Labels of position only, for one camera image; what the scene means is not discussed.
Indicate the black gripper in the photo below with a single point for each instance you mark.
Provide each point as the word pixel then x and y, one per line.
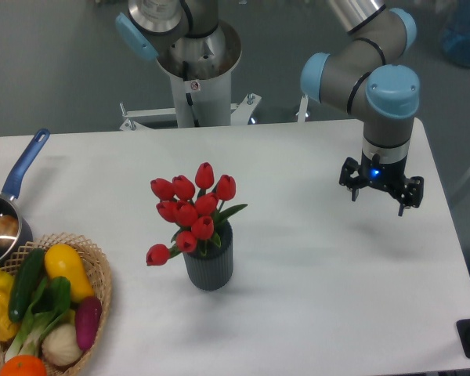
pixel 385 176

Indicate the red tulip bouquet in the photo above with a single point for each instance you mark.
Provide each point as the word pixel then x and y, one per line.
pixel 198 208

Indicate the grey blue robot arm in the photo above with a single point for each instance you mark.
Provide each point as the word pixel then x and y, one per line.
pixel 363 80

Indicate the dark grey ribbed vase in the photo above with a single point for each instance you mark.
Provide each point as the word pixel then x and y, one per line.
pixel 213 271

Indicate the blue bag in background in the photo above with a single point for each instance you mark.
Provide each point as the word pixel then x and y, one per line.
pixel 455 36

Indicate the purple eggplant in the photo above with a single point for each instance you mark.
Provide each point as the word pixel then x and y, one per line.
pixel 86 320

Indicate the yellow squash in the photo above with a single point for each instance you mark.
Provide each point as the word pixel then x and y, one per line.
pixel 62 260

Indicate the green bok choy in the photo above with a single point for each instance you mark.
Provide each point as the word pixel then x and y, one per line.
pixel 49 305

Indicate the green cucumber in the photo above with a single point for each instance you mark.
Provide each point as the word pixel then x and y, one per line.
pixel 25 283

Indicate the white garlic bulb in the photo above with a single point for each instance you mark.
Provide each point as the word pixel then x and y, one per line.
pixel 60 346

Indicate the bread roll in pan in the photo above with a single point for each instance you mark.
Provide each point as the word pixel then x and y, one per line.
pixel 9 227

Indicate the orange fruit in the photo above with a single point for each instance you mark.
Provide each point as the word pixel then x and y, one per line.
pixel 23 365

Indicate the wicker basket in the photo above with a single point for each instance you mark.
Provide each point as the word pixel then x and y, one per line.
pixel 99 274

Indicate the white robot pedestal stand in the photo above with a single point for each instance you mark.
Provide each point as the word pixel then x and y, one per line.
pixel 200 75

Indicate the blue handled saucepan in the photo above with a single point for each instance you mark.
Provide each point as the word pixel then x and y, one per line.
pixel 11 191

